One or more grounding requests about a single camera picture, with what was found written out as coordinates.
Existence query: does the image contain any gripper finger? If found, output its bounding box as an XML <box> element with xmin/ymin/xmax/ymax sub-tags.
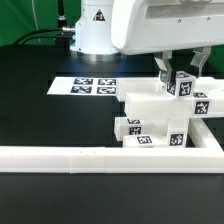
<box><xmin>154</xmin><ymin>51</ymin><xmax>172</xmax><ymax>84</ymax></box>
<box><xmin>190</xmin><ymin>46</ymin><xmax>211</xmax><ymax>77</ymax></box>

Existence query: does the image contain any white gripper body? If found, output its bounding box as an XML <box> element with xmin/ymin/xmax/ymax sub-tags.
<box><xmin>111</xmin><ymin>0</ymin><xmax>224</xmax><ymax>55</ymax></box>

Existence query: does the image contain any white chair back frame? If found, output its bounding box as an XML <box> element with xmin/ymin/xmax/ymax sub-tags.
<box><xmin>116</xmin><ymin>77</ymin><xmax>224</xmax><ymax>120</ymax></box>

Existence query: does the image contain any white chair seat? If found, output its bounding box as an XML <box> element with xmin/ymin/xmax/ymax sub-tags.
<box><xmin>142</xmin><ymin>119</ymin><xmax>189</xmax><ymax>148</ymax></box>

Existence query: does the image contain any small white marker block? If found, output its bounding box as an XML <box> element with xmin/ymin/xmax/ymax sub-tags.
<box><xmin>114</xmin><ymin>117</ymin><xmax>143</xmax><ymax>141</ymax></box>

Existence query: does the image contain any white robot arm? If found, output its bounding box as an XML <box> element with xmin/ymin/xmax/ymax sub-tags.
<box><xmin>71</xmin><ymin>0</ymin><xmax>224</xmax><ymax>83</ymax></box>

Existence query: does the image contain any white marker base sheet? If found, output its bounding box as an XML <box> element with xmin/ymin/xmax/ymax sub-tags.
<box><xmin>47</xmin><ymin>77</ymin><xmax>116</xmax><ymax>96</ymax></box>

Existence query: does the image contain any white U-shaped obstacle frame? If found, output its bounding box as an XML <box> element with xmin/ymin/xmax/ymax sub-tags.
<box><xmin>0</xmin><ymin>119</ymin><xmax>224</xmax><ymax>174</ymax></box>

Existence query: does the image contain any black cable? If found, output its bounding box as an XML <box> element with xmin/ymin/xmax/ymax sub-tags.
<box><xmin>13</xmin><ymin>29</ymin><xmax>64</xmax><ymax>46</ymax></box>

